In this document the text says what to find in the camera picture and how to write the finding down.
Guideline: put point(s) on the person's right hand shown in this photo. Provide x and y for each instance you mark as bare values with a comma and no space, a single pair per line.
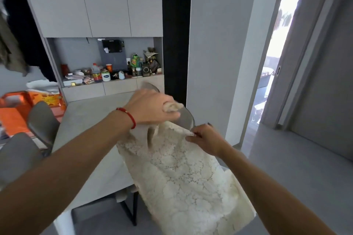
209,139

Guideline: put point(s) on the person's left hand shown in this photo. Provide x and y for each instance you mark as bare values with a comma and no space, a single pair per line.
149,108

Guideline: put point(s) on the beige lace tablecloth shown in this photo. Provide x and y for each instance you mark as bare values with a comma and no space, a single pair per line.
187,188

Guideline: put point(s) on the person's left forearm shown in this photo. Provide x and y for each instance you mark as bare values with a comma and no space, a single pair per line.
69,166

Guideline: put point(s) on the person's right forearm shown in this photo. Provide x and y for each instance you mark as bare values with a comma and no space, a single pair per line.
270,196

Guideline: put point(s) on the grey upholstered chair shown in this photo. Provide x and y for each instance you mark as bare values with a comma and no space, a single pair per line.
150,86
19,157
42,124
187,119

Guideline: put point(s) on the clear jar white lid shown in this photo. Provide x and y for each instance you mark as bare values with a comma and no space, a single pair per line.
138,71

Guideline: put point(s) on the black trophy plaque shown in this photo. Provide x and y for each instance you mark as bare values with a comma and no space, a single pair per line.
146,70

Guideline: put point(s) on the small brown dish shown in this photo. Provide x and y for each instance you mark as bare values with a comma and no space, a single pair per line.
128,76

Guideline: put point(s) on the small cream box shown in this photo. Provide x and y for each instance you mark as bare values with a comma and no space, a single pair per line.
159,71

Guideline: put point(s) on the light blue small vase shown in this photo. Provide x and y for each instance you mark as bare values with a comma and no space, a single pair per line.
121,75

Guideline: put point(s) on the dark handbag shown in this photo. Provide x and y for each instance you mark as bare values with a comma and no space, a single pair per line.
155,65

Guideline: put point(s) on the black pouch with keys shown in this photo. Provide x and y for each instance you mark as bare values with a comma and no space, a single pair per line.
114,75

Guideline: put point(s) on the green snack bag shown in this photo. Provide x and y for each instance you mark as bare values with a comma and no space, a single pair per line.
135,61

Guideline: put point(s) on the white jar blue label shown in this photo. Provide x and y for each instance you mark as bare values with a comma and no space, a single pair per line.
106,76

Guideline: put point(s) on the folded newspaper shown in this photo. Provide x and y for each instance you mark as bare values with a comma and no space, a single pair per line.
150,54

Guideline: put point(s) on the orange paper cup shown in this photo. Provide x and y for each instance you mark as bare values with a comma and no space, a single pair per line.
109,67

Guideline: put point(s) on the dark sauce bottle red label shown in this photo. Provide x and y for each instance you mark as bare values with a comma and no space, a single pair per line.
97,76

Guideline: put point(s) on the pink striped packet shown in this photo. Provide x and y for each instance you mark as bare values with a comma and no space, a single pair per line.
87,80

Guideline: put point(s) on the white flat box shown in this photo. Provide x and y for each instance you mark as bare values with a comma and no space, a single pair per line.
69,82

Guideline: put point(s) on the red canister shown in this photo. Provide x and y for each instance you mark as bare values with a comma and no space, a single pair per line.
65,70

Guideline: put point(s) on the white crumpled paper bag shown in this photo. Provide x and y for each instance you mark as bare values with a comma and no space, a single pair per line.
41,86

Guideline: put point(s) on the grey door silver lock plate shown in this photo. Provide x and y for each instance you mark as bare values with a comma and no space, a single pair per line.
292,58

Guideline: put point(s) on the plain grey door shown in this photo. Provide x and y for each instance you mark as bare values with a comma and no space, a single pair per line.
325,91

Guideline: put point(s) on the orange paper bag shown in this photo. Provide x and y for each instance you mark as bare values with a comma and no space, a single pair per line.
15,119

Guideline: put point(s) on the khaki hanging garment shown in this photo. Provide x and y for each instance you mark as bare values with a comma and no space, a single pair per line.
9,55

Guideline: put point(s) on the black hanging jacket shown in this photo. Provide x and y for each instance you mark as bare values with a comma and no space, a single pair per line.
24,22

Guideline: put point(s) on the black wall water dispenser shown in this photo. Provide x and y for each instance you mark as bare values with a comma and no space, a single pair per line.
113,46

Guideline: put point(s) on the white wall cabinet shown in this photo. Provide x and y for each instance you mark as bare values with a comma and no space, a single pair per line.
96,0

